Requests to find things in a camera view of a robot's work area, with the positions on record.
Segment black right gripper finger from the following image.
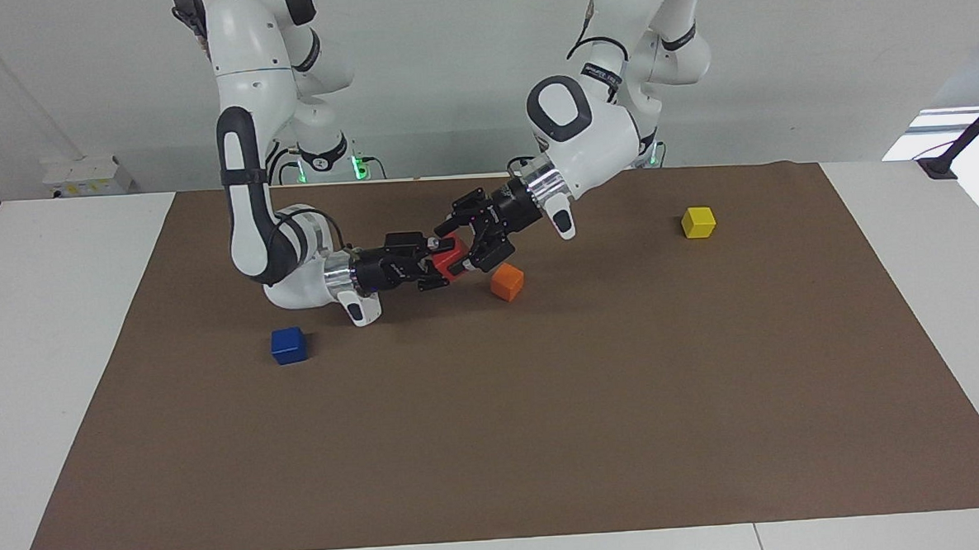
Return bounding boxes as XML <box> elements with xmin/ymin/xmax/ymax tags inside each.
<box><xmin>414</xmin><ymin>261</ymin><xmax>470</xmax><ymax>294</ymax></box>
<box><xmin>384</xmin><ymin>228</ymin><xmax>465</xmax><ymax>260</ymax></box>

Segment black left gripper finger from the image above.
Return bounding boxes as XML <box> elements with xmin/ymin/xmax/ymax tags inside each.
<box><xmin>465</xmin><ymin>222</ymin><xmax>517</xmax><ymax>273</ymax></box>
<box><xmin>432</xmin><ymin>187</ymin><xmax>494</xmax><ymax>238</ymax></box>

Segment red wooden block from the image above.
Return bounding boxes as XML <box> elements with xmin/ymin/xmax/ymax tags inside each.
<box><xmin>426</xmin><ymin>239</ymin><xmax>470</xmax><ymax>278</ymax></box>

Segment orange wooden block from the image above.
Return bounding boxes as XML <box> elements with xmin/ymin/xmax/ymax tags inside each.
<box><xmin>489</xmin><ymin>262</ymin><xmax>526</xmax><ymax>303</ymax></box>

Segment blue wooden block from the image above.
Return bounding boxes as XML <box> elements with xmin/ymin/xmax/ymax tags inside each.
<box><xmin>271</xmin><ymin>326</ymin><xmax>309</xmax><ymax>367</ymax></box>

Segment yellow wooden block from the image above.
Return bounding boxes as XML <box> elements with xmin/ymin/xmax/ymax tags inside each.
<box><xmin>681</xmin><ymin>206</ymin><xmax>717</xmax><ymax>240</ymax></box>

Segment brown paper mat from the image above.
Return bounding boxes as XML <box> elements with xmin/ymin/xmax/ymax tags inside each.
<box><xmin>7</xmin><ymin>153</ymin><xmax>979</xmax><ymax>550</ymax></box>

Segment black stand with pole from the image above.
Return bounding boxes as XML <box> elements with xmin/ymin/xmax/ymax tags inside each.
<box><xmin>915</xmin><ymin>87</ymin><xmax>979</xmax><ymax>181</ymax></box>

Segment white wall socket box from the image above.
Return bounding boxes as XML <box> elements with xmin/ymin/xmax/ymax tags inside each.
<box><xmin>40</xmin><ymin>154</ymin><xmax>134</xmax><ymax>200</ymax></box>

